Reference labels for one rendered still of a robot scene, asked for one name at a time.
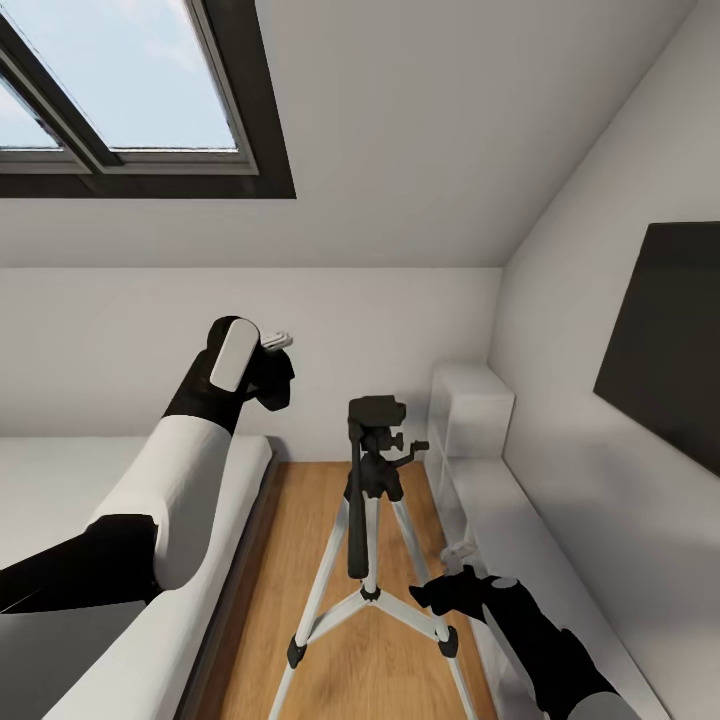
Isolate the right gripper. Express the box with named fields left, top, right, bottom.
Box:
left=409, top=565, right=477, bottom=616

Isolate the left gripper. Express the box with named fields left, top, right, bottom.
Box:
left=246, top=353, right=295, bottom=398

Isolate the digital camera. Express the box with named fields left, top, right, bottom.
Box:
left=254, top=349, right=290, bottom=411

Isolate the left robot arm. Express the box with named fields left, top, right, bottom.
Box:
left=0, top=317, right=295, bottom=720

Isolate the camera tripod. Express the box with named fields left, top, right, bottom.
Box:
left=268, top=395, right=477, bottom=720

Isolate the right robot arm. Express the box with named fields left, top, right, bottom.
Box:
left=409, top=539, right=641, bottom=720

